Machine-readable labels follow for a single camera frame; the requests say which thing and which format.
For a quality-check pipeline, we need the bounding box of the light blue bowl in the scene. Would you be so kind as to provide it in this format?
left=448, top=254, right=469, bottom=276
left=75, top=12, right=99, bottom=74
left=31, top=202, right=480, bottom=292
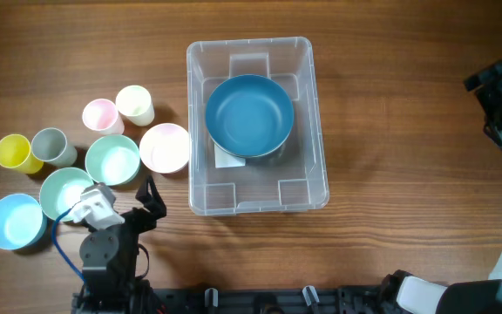
left=0, top=194, right=47, bottom=250

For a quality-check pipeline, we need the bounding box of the dark blue plate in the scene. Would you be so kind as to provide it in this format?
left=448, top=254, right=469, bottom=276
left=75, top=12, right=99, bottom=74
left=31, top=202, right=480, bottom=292
left=205, top=74, right=295, bottom=158

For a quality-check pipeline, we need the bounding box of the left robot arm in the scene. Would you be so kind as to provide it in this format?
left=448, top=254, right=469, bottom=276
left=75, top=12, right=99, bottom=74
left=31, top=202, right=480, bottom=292
left=71, top=175, right=167, bottom=313

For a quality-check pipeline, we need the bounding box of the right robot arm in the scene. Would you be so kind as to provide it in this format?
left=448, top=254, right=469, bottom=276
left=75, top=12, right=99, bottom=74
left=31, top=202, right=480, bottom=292
left=376, top=60, right=502, bottom=314

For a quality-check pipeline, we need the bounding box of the clear plastic storage container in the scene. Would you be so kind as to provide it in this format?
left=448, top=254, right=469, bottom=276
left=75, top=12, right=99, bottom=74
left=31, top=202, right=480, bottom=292
left=187, top=37, right=329, bottom=216

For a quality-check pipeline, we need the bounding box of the mint green bowl right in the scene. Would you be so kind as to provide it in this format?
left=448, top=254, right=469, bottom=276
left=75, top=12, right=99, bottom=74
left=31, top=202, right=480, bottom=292
left=85, top=134, right=140, bottom=186

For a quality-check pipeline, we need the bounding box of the mint green bowl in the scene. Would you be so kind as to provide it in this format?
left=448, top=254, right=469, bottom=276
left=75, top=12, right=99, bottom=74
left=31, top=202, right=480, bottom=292
left=39, top=167, right=93, bottom=220
left=85, top=134, right=140, bottom=186

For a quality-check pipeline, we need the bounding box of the pink plastic bowl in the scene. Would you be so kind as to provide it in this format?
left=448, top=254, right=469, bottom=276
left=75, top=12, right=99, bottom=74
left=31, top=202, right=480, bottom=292
left=139, top=123, right=190, bottom=174

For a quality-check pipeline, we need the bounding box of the white paper label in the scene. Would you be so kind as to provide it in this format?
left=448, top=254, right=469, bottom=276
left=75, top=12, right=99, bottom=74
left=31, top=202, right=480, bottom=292
left=214, top=145, right=246, bottom=168

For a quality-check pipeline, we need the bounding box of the mint green bowl left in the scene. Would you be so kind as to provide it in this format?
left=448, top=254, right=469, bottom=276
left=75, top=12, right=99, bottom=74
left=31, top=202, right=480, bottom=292
left=39, top=167, right=93, bottom=220

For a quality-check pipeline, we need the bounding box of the pink plastic cup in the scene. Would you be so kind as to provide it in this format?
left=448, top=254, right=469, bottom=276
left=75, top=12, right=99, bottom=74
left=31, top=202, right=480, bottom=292
left=82, top=99, right=125, bottom=135

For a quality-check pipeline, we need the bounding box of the cream plastic cup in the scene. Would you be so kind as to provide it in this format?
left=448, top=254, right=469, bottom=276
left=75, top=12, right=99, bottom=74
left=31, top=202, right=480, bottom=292
left=115, top=85, right=155, bottom=126

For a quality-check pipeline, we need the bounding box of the grey plastic cup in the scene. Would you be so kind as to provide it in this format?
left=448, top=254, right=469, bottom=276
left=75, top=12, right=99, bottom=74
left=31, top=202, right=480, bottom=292
left=31, top=127, right=78, bottom=167

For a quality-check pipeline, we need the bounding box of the yellow plastic cup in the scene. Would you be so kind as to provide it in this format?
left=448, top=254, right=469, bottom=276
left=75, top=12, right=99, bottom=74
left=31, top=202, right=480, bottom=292
left=0, top=133, right=44, bottom=174

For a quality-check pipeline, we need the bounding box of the left blue cable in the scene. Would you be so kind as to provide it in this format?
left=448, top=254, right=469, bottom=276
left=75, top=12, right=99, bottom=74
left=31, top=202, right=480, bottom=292
left=51, top=208, right=89, bottom=287

